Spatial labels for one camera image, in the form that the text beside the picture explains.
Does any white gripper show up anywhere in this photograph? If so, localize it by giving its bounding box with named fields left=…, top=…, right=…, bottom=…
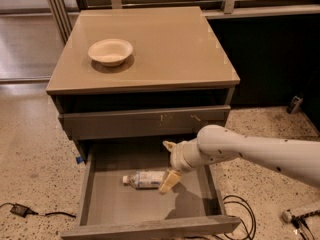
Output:
left=158, top=140, right=204, bottom=194

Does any clear blue plastic bottle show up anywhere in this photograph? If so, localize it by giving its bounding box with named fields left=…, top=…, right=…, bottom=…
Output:
left=122, top=171, right=165, bottom=189

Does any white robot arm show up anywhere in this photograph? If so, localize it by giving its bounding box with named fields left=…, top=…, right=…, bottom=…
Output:
left=159, top=125, right=320, bottom=194

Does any closed grey upper drawer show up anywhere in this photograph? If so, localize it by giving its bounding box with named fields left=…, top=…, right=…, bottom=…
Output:
left=59, top=105, right=231, bottom=140

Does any open middle drawer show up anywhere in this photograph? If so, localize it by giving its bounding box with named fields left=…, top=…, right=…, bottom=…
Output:
left=61, top=141, right=240, bottom=240

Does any grey drawer cabinet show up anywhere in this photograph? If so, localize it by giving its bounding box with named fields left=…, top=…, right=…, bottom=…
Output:
left=47, top=7, right=240, bottom=157

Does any blue tape piece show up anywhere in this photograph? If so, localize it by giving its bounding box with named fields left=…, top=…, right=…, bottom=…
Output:
left=76, top=156, right=83, bottom=164

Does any white paper bowl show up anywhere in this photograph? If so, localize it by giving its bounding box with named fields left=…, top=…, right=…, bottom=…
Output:
left=88, top=39, right=133, bottom=67

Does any white power strip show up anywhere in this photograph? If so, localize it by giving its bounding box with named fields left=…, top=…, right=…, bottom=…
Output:
left=281, top=200, right=320, bottom=224

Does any small grey device on floor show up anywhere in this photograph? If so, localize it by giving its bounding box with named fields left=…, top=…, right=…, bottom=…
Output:
left=287, top=96, right=303, bottom=114

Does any black looped cable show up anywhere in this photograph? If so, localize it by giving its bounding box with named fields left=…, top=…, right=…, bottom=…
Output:
left=183, top=194, right=257, bottom=240

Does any black power adapter with cable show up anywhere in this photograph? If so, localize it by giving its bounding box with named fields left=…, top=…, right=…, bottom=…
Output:
left=0, top=202, right=76, bottom=218

